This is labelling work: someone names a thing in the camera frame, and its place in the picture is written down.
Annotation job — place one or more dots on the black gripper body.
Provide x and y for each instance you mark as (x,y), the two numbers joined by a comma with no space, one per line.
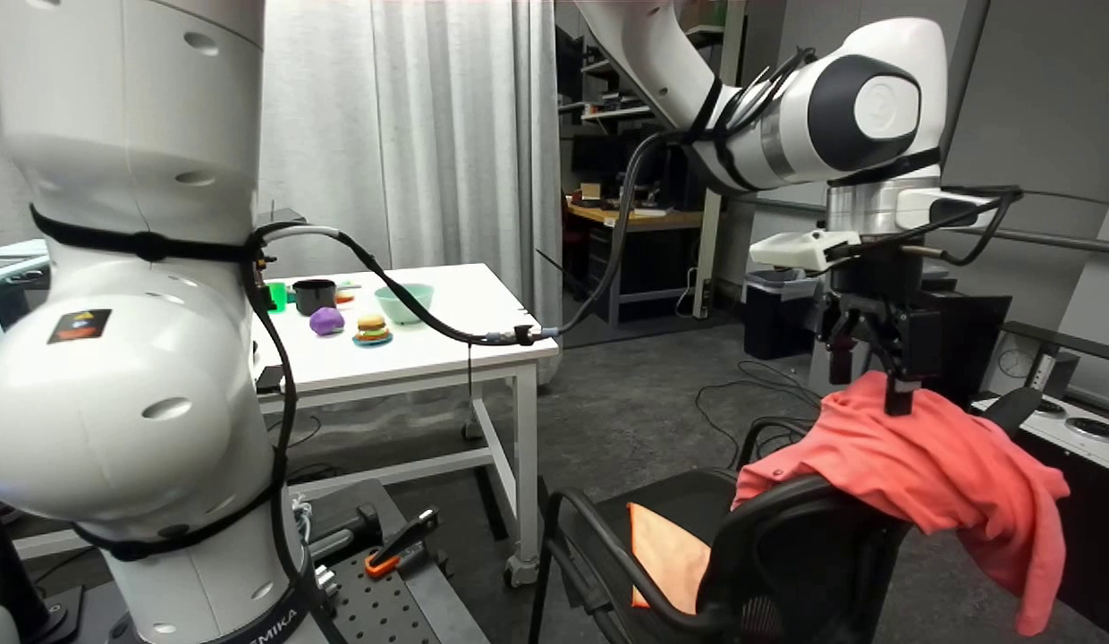
(885,279)

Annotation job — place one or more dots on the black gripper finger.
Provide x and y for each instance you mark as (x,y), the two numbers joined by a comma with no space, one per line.
(847,341)
(900,381)

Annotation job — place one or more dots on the pink shirt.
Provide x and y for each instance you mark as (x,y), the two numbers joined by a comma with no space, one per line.
(936,478)

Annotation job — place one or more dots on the cream cloth with orange edge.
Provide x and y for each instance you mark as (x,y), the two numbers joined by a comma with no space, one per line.
(668,557)

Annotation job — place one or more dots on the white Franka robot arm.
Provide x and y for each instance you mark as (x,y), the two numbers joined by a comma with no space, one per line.
(128,394)

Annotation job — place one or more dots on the black mesh office chair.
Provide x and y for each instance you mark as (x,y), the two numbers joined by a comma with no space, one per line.
(806,575)

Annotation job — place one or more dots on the small black trash bin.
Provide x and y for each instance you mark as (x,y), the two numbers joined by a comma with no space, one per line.
(776,316)

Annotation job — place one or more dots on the wooden top desk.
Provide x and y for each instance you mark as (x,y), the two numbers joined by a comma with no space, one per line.
(639,219)

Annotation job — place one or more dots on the white table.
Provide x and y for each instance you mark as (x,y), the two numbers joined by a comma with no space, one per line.
(450,343)

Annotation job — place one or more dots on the pale green bowl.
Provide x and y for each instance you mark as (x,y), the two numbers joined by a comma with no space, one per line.
(404,305)

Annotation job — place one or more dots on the toy burger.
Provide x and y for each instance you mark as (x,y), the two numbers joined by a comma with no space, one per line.
(372,330)

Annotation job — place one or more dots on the white curtain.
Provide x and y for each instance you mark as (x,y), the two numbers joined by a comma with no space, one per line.
(398,144)

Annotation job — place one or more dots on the small orange toy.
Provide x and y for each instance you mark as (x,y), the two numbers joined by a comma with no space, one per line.
(349,289)

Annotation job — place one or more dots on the purple ball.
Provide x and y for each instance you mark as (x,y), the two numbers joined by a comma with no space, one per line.
(327,322)

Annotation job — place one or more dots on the black perforated mounting table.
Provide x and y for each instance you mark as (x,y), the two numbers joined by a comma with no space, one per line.
(389,609)

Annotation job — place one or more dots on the black cup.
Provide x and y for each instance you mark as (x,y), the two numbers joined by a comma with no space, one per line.
(316,294)

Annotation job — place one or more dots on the green toy block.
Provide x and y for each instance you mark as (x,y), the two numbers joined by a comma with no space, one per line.
(278,299)

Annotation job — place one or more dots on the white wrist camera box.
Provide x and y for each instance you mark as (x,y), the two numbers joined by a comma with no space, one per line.
(806,250)

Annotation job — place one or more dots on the grey wall rail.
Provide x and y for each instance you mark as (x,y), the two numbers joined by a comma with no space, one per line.
(1077,242)

